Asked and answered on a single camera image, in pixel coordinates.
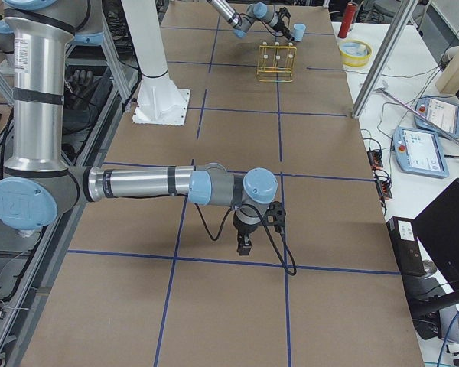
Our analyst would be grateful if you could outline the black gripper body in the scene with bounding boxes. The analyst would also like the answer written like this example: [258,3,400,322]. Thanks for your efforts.
[233,211,261,245]
[274,8,291,35]

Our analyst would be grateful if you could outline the light blue cup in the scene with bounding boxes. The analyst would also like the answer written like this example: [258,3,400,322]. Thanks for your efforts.
[292,23,306,42]

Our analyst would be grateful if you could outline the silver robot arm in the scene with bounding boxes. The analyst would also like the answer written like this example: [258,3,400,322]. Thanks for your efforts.
[0,1,285,255]
[207,0,294,41]

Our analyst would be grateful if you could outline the red bottle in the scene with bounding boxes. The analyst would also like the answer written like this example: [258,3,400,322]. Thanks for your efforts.
[337,2,357,39]

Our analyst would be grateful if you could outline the yellow tape roll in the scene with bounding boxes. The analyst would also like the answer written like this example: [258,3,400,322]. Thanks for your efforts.
[338,39,373,67]

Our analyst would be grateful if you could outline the orange black connector lower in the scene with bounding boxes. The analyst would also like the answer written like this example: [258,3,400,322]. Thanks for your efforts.
[375,180,392,200]

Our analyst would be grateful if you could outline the orange black connector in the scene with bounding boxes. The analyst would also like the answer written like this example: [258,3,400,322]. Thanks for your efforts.
[367,150,383,169]
[375,180,392,200]

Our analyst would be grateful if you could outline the orange black connector upper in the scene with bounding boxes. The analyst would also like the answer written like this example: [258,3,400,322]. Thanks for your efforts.
[367,150,383,169]

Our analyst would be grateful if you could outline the black computer box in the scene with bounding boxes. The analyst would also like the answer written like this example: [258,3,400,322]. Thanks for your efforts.
[387,216,426,277]

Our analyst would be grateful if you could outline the near teach pendant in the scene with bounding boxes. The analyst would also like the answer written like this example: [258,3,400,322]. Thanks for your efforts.
[392,127,449,178]

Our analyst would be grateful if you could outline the teach pendant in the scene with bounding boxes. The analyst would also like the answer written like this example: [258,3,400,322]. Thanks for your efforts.
[415,97,459,138]
[392,127,449,178]

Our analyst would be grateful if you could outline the far teach pendant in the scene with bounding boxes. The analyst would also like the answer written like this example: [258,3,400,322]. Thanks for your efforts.
[415,97,459,138]

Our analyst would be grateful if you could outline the black monitor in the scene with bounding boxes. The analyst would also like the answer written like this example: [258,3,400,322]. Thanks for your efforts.
[409,178,459,318]

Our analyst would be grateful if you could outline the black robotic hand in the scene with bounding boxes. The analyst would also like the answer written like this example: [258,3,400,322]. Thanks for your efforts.
[64,69,111,111]

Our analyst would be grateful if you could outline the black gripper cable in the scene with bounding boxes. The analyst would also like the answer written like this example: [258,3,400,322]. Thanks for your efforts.
[195,202,298,277]

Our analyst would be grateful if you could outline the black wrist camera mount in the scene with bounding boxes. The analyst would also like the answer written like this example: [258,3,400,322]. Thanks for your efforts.
[265,201,286,234]

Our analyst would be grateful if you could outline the yellow wire cup holder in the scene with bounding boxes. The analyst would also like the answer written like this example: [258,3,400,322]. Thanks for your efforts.
[256,41,297,83]

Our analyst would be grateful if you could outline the aluminium frame post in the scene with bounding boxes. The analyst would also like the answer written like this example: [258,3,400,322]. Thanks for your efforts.
[351,0,418,119]

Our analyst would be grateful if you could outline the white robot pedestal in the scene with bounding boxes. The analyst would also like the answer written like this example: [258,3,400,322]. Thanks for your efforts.
[122,0,190,126]

